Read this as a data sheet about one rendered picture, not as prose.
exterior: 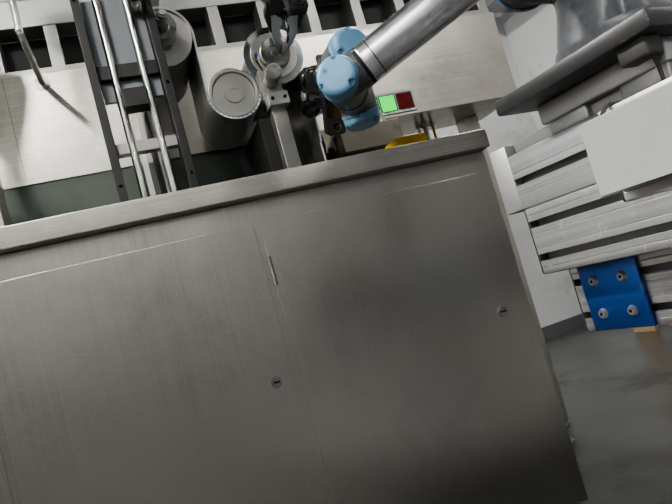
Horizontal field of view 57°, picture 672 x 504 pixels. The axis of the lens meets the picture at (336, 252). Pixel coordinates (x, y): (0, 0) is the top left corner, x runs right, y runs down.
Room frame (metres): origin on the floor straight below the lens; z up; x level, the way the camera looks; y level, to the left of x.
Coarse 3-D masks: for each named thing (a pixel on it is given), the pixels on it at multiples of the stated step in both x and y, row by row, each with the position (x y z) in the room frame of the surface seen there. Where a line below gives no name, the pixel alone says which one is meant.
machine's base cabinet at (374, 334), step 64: (320, 192) 1.20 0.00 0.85; (384, 192) 1.24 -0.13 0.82; (448, 192) 1.28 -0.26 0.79; (0, 256) 1.02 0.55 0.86; (64, 256) 1.05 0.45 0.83; (128, 256) 1.08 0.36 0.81; (192, 256) 1.11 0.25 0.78; (256, 256) 1.15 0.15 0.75; (320, 256) 1.18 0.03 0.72; (384, 256) 1.22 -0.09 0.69; (448, 256) 1.26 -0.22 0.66; (512, 256) 1.31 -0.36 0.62; (0, 320) 1.01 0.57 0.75; (64, 320) 1.04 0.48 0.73; (128, 320) 1.07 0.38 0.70; (192, 320) 1.10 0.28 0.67; (256, 320) 1.14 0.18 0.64; (320, 320) 1.17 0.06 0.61; (384, 320) 1.21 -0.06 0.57; (448, 320) 1.25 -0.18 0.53; (512, 320) 1.29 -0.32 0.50; (0, 384) 1.01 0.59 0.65; (64, 384) 1.03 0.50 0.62; (128, 384) 1.06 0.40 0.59; (192, 384) 1.10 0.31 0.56; (256, 384) 1.13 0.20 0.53; (320, 384) 1.16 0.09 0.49; (384, 384) 1.20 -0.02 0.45; (448, 384) 1.24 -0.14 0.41; (512, 384) 1.28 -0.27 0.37; (0, 448) 1.00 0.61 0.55; (64, 448) 1.03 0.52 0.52; (128, 448) 1.06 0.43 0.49; (192, 448) 1.09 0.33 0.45; (256, 448) 1.12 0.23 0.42; (320, 448) 1.15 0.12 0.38; (384, 448) 1.19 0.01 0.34; (448, 448) 1.23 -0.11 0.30; (512, 448) 1.27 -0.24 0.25
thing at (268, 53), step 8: (264, 40) 1.44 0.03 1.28; (272, 40) 1.44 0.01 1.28; (264, 48) 1.43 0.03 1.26; (272, 48) 1.44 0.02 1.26; (264, 56) 1.43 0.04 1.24; (272, 56) 1.44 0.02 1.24; (280, 56) 1.44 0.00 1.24; (288, 56) 1.45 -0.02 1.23; (264, 64) 1.45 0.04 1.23; (280, 64) 1.44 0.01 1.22
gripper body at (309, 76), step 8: (320, 56) 1.31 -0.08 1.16; (304, 72) 1.36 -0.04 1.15; (312, 72) 1.36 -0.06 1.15; (304, 80) 1.38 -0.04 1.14; (312, 80) 1.37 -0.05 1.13; (304, 88) 1.41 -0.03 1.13; (312, 88) 1.36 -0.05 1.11; (312, 96) 1.37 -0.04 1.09; (312, 104) 1.39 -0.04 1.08; (320, 104) 1.40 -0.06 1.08
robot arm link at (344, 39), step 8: (336, 32) 1.17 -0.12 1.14; (344, 32) 1.16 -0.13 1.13; (352, 32) 1.17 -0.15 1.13; (360, 32) 1.17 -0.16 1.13; (336, 40) 1.16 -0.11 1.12; (344, 40) 1.16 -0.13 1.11; (352, 40) 1.17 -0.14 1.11; (360, 40) 1.17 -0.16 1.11; (328, 48) 1.19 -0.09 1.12; (336, 48) 1.16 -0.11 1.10; (344, 48) 1.16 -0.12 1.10; (328, 56) 1.20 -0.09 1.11
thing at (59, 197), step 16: (176, 160) 1.70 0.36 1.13; (208, 160) 1.73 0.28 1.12; (224, 160) 1.74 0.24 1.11; (240, 160) 1.76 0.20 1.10; (80, 176) 1.62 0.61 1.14; (96, 176) 1.64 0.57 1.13; (112, 176) 1.65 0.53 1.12; (128, 176) 1.66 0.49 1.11; (144, 176) 1.67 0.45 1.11; (176, 176) 1.70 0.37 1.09; (208, 176) 1.73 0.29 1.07; (224, 176) 1.74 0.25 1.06; (240, 176) 1.75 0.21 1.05; (16, 192) 1.57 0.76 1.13; (32, 192) 1.59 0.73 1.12; (48, 192) 1.60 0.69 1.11; (64, 192) 1.61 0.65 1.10; (80, 192) 1.62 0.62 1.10; (96, 192) 1.63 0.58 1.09; (112, 192) 1.65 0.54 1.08; (128, 192) 1.66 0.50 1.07; (160, 192) 1.68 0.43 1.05; (16, 208) 1.57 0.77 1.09; (32, 208) 1.58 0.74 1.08; (48, 208) 1.59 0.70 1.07; (64, 208) 1.61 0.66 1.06; (80, 208) 1.62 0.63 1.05
